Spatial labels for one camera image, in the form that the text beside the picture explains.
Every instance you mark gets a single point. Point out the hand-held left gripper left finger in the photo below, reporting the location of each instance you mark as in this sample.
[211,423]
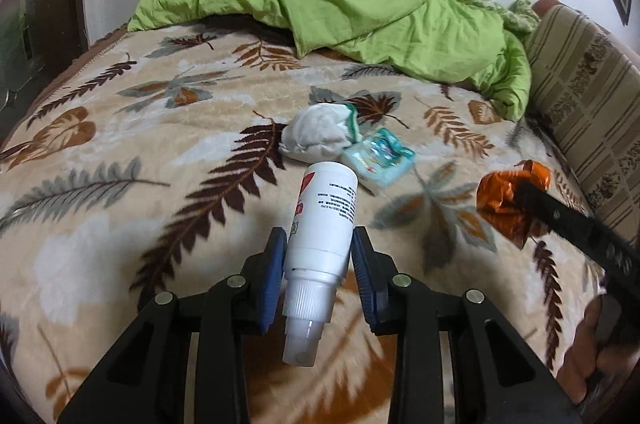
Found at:
[272,284]

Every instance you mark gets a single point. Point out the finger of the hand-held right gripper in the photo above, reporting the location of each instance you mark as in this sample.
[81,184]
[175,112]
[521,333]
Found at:
[565,216]

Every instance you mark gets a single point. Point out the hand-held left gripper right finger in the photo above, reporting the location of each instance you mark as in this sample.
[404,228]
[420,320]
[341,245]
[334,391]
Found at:
[367,289]

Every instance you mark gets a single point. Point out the orange foil wrapper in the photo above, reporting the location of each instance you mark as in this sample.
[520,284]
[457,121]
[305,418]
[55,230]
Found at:
[502,199]

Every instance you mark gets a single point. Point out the white spray bottle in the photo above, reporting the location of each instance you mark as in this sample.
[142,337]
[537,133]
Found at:
[322,224]

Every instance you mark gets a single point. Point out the person's right hand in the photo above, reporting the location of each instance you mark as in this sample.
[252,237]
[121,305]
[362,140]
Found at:
[585,354]

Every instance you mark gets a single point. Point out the striped brown cushion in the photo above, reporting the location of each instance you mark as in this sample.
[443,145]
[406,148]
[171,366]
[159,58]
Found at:
[595,103]

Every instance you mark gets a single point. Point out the teal tissue packet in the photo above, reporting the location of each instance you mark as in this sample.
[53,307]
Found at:
[380,158]

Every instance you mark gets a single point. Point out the white crumpled cloth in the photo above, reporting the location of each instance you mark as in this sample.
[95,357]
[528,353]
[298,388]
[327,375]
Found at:
[315,133]

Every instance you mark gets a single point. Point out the dark wooden glass door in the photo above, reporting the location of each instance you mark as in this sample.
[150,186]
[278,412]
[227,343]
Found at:
[35,3]

